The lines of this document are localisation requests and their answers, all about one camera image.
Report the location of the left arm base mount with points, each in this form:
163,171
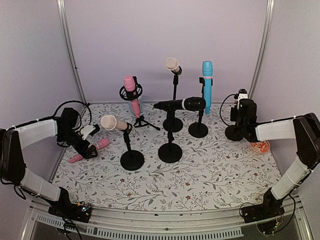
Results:
80,211

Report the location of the black microphone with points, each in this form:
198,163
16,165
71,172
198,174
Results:
189,104

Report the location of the aluminium frame post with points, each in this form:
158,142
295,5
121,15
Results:
270,4
69,48

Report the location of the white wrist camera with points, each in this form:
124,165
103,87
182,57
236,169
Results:
242,94
89,130

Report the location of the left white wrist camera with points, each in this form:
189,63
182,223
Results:
89,130

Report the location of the right aluminium frame post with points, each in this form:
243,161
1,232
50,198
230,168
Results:
270,4

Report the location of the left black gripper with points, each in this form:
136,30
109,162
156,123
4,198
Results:
87,154

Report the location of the beige microphone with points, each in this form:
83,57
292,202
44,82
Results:
172,64
110,122

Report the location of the blue microphone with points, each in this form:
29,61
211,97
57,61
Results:
207,72

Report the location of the floral table mat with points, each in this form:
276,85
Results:
213,172

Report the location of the short pink microphone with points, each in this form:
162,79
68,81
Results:
88,150

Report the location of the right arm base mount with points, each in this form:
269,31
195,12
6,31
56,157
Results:
259,212

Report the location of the front aluminium rail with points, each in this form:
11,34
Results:
123,224

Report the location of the round stand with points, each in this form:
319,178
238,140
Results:
170,152
131,160
234,133
177,124
199,129

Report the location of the orange patterned small bowl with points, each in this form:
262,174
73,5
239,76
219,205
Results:
260,147

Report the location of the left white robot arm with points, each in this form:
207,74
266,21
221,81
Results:
24,151

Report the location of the left aluminium frame post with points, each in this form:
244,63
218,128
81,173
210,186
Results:
69,48

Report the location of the black tripod shock-mount stand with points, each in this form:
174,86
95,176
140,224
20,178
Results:
139,122

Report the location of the tall pink microphone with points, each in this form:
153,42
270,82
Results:
130,86

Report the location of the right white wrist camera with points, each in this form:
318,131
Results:
242,94

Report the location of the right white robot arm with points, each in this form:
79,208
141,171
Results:
295,144

